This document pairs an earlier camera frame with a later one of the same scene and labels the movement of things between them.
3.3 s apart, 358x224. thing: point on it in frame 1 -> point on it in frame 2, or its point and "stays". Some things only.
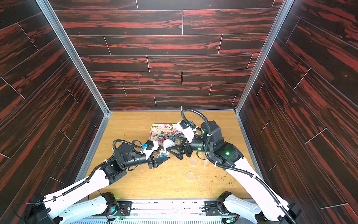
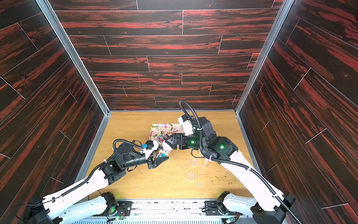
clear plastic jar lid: x=193 y=161 stays
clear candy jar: x=205 y=163 stays
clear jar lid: x=190 y=176 stays
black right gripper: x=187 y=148 -> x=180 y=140
